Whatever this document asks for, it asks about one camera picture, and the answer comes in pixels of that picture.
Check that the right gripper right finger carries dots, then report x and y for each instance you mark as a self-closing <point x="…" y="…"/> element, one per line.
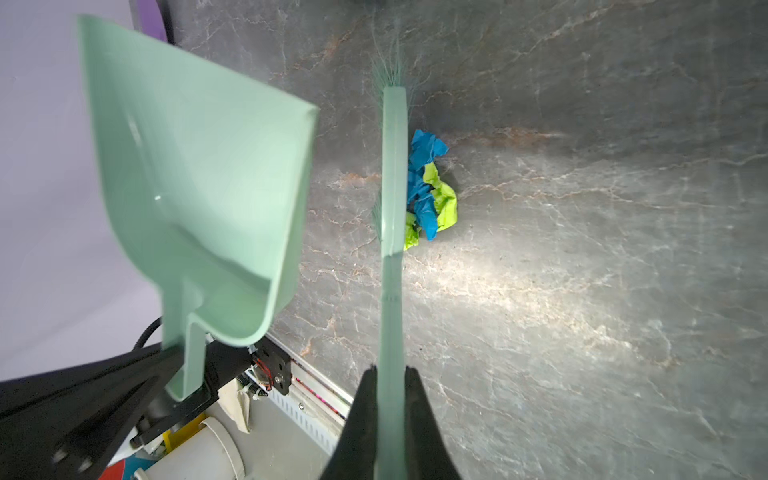
<point x="425" y="452"/>

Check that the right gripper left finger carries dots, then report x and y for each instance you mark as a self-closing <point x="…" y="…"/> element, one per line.
<point x="355" y="454"/>

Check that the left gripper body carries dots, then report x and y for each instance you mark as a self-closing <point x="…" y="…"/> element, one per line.
<point x="70" y="423"/>

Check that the green dustpan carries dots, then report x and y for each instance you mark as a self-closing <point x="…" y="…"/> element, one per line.
<point x="205" y="176"/>

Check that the green hand brush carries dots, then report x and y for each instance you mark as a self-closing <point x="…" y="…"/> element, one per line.
<point x="389" y="212"/>

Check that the paper scraps cluster far left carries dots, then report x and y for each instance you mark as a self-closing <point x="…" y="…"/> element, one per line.
<point x="432" y="204"/>

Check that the purple pink spatula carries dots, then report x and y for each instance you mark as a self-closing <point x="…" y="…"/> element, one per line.
<point x="148" y="19"/>

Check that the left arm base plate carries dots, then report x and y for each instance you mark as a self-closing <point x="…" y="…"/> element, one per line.
<point x="271" y="367"/>

